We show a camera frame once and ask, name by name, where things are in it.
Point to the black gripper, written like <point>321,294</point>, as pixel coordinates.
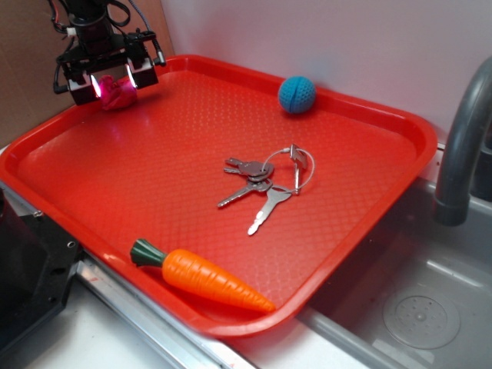
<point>79,61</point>

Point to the red plastic tray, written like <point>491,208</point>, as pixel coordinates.
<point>155,171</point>

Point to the silver key pair top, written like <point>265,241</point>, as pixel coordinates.
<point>253,170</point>

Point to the silver key middle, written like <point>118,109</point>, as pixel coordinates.
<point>261,186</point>

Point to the blue textured ball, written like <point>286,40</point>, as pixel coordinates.
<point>297,94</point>

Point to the black device lower left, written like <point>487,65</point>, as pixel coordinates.
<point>38,259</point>

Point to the silver key long blade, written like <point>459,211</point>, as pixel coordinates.
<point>275,196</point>

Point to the small flat silver key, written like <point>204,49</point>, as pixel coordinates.
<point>300,160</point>

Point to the orange toy carrot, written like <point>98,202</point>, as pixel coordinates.
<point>189,272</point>

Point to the grey toy faucet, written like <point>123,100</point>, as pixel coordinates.
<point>465,170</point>

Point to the grey plastic sink basin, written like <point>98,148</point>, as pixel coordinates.
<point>413,293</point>

